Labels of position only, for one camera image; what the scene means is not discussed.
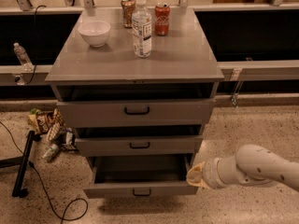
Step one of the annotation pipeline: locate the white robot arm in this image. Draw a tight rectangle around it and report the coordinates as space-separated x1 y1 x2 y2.
186 145 299 191

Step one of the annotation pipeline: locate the brown soda can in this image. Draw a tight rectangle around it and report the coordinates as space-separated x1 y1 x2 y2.
121 0 135 28

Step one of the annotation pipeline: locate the red cola can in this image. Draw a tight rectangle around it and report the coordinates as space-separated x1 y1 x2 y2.
155 3 170 35

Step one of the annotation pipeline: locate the small water bottle on ledge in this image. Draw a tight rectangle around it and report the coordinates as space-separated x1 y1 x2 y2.
14 43 34 72

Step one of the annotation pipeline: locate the green can on floor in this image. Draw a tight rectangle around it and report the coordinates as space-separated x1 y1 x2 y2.
43 144 59 162

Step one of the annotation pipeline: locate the black cable on floor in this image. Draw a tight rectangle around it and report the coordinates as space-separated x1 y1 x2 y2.
0 120 89 224

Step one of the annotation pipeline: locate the grey middle drawer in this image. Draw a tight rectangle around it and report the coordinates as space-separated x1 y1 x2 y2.
76 125 203 157

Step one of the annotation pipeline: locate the snack bag pile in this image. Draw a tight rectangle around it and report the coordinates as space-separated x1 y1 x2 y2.
28 108 77 151

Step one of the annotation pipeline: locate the clear plastic water bottle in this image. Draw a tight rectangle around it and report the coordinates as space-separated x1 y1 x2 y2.
132 0 152 58

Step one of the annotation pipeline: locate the grey drawer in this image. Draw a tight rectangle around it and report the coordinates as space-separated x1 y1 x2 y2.
84 154 197 199
76 125 203 157
58 83 214 128

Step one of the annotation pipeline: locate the grey top drawer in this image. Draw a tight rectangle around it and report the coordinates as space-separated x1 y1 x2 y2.
58 83 214 128

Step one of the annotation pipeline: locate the grey bottom drawer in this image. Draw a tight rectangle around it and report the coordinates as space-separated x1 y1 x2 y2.
84 154 197 199

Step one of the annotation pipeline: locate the grey drawer cabinet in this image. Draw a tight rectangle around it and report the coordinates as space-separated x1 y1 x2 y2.
45 7 225 170

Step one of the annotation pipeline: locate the metal railing frame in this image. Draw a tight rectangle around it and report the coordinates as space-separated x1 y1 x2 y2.
1 0 299 100

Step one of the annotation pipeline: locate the white ceramic bowl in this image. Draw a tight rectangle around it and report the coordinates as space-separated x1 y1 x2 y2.
78 21 111 48

